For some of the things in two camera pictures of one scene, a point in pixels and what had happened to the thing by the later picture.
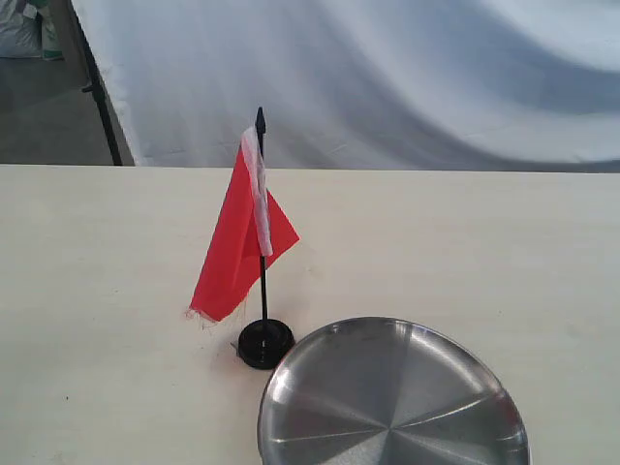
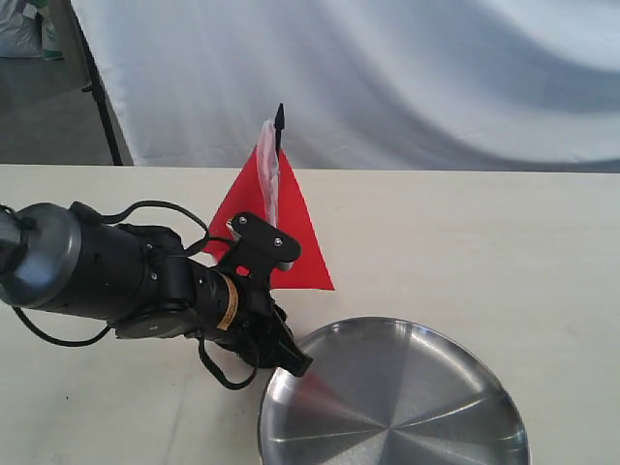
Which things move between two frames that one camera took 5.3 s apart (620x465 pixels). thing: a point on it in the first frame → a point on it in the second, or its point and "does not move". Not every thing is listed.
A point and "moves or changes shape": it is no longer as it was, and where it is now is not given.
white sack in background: [28, 31] does not move
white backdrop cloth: [463, 85] does not move
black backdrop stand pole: [97, 88] does not move
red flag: [251, 232] moves or changes shape
